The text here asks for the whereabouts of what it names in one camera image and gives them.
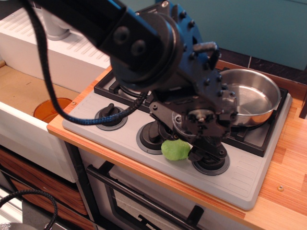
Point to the green toy cauliflower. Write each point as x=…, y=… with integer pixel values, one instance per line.
x=175, y=150

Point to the oven door with window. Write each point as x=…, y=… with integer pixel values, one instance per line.
x=132, y=216

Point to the wooden drawer fronts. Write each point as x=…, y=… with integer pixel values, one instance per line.
x=23, y=174

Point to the black left burner grate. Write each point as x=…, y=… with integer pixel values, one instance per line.
x=108, y=87

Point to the black oven door handle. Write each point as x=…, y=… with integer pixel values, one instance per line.
x=102, y=174

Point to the stainless steel pan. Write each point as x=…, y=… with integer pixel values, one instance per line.
x=257, y=95

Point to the black right burner grate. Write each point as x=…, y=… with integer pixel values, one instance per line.
x=261, y=140

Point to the black burner grate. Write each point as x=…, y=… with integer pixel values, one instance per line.
x=261, y=140
x=108, y=87

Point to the black right stove knob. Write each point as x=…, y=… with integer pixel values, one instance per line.
x=210, y=162

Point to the grey toy faucet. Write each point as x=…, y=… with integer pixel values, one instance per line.
x=56, y=28

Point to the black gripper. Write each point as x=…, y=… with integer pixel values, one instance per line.
x=190, y=100

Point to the black middle stove knob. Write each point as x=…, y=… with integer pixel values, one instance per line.
x=149, y=138

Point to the grey toy stove top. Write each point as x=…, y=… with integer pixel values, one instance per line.
x=239, y=185

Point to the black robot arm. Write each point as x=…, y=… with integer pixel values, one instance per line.
x=130, y=40

